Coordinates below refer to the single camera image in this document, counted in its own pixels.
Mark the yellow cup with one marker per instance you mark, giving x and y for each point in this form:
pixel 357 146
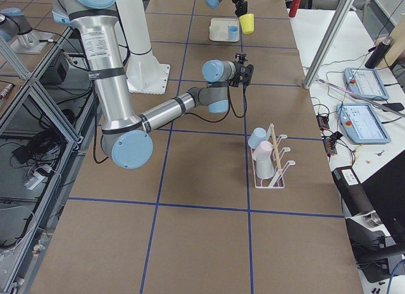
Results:
pixel 247 23

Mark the light blue cup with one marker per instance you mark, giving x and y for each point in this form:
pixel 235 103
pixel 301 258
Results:
pixel 257 136

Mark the pink cup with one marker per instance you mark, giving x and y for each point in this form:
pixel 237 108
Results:
pixel 263 148

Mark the grey cup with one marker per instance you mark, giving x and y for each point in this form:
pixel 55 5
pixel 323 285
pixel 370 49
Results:
pixel 264 167

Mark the wooden rack dowel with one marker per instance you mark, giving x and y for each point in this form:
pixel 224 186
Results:
pixel 275 148

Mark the cream plastic tray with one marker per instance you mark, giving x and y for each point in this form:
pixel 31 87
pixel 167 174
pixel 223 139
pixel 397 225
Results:
pixel 218 28

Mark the red fire extinguisher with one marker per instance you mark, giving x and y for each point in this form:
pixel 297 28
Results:
pixel 293 8

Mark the far teach pendant tablet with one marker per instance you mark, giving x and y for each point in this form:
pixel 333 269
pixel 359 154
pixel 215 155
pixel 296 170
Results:
pixel 365 82

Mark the teach pendant tablet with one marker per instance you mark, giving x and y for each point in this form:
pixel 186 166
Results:
pixel 361 124
pixel 365 82

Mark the near teach pendant tablet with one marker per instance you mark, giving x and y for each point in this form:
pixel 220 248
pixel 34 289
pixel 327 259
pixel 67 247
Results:
pixel 361 124

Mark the black water bottle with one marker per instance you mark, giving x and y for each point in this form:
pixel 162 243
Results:
pixel 379 52

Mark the black label box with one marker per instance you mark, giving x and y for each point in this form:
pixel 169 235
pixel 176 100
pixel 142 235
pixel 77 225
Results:
pixel 351 190

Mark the black monitor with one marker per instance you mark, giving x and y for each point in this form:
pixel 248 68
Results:
pixel 385 190

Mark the aluminium frame post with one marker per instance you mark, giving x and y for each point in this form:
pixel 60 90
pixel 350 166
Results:
pixel 327 41

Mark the white wire cup rack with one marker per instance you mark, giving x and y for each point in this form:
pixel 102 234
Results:
pixel 277 182

